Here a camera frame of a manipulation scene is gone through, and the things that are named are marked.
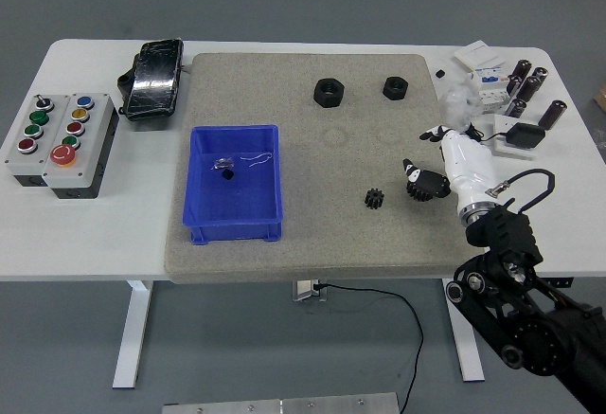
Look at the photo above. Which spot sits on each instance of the small black hex nut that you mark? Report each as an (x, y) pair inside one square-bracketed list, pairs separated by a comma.
[(396, 88)]

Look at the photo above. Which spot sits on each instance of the grey-brown foam mat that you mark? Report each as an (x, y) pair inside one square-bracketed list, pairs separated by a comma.
[(331, 224)]

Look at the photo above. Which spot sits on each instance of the large black hex nut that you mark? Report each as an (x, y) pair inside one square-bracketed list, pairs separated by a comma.
[(328, 93)]

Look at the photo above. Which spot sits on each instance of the tiny black cube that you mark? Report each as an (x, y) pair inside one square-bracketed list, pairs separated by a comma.
[(228, 175)]

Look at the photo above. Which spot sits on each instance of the grey emergency-stop control box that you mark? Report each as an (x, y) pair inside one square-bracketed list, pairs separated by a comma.
[(87, 167)]

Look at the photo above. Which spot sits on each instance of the silver table control box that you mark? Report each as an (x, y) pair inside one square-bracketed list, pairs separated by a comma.
[(303, 291)]

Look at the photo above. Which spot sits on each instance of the glossy black wrapped device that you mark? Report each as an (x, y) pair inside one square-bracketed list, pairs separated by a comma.
[(154, 80)]

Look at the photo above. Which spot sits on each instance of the small black square chip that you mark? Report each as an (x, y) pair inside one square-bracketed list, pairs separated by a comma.
[(440, 73)]

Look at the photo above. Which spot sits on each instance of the small clear plastic bag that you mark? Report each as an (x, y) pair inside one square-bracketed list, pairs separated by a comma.
[(222, 164)]

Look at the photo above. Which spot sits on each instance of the white table leg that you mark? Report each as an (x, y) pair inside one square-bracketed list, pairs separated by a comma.
[(471, 367), (135, 329)]

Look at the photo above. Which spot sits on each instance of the small black spur gear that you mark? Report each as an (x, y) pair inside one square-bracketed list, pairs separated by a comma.
[(374, 198)]

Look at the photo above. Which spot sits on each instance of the brown cardboard box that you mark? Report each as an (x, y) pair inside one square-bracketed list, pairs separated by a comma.
[(601, 95)]

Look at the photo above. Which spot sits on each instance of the large black bevel gear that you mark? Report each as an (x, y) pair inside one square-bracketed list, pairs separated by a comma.
[(419, 193)]

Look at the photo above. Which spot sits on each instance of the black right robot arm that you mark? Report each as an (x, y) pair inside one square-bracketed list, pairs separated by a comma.
[(530, 338)]

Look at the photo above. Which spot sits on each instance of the grey four-button control box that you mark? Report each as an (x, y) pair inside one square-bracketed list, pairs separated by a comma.
[(28, 158)]

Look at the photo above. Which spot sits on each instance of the white wall switch plate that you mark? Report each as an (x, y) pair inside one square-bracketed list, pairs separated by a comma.
[(478, 55)]

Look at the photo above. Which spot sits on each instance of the blue plastic box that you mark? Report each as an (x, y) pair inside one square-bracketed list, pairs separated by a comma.
[(237, 205)]

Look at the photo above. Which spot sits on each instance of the crumpled clear plastic wrap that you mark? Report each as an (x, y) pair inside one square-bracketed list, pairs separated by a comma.
[(459, 106)]

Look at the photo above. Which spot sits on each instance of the grey metal plate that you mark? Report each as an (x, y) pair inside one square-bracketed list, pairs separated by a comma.
[(222, 408)]

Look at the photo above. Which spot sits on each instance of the white square plate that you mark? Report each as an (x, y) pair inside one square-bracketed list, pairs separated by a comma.
[(504, 149)]

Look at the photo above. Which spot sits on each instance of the white circuit breaker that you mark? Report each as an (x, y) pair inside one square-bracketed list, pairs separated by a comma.
[(492, 89)]

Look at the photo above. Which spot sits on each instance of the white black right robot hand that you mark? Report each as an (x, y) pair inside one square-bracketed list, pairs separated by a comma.
[(466, 167)]

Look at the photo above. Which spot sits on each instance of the thin white thread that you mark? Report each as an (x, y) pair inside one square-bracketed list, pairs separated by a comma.
[(259, 157)]

